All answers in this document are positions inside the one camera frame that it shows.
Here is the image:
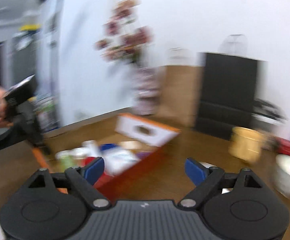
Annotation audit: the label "green small bottle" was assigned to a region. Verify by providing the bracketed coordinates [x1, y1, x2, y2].
[57, 151, 76, 171]

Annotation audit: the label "white ceramic bowl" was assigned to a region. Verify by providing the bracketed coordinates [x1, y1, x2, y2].
[273, 154, 290, 199]

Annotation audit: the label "yellow bear mug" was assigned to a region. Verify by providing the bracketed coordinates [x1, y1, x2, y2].
[228, 127, 264, 164]

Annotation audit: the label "red small box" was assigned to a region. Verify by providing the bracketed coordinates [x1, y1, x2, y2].
[276, 138, 290, 156]

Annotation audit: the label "blue round lid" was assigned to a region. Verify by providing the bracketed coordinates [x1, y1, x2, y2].
[99, 144, 118, 152]

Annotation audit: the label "clear food container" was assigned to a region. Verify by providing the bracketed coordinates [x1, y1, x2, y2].
[252, 99, 287, 132]

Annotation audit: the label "orange cardboard box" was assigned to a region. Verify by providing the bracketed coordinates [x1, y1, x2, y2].
[32, 113, 181, 200]

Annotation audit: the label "dried pink roses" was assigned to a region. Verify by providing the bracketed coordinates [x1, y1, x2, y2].
[95, 0, 152, 68]

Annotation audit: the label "black paper bag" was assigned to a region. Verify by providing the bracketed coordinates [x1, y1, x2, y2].
[194, 34, 259, 141]

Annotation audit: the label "pink marbled vase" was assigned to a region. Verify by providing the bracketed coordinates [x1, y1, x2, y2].
[133, 67, 161, 116]

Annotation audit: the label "brown paper bag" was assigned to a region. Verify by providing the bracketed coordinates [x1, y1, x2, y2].
[157, 47, 206, 128]

